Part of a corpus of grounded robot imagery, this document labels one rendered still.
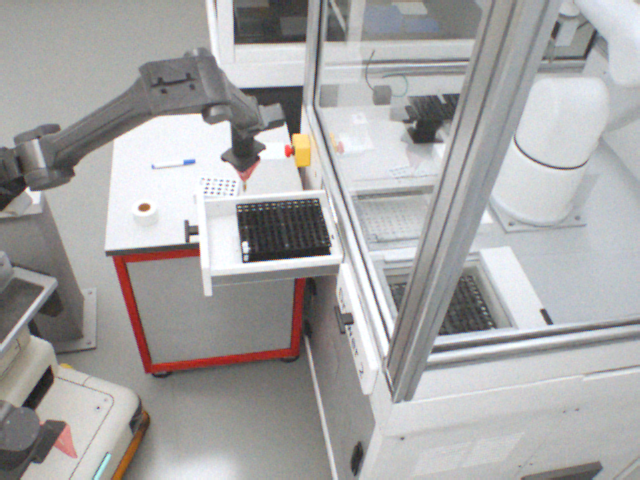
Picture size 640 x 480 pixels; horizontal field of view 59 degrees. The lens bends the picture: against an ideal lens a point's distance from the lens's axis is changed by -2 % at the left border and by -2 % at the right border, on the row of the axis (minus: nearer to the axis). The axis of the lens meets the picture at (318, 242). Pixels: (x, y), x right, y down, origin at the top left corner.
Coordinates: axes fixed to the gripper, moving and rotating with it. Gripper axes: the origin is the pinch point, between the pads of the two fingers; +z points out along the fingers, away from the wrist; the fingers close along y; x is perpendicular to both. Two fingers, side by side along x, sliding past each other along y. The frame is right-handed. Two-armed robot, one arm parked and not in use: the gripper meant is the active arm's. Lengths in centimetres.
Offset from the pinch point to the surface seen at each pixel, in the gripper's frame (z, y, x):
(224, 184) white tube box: 18.3, 7.5, 15.6
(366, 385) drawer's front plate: 8, -25, -55
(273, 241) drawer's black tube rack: 9.0, -6.1, -14.5
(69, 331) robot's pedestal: 90, -39, 60
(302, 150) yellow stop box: 8.5, 25.5, 0.6
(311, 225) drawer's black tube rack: 6.6, 2.5, -19.9
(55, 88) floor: 108, 66, 215
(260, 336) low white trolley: 73, -2, -5
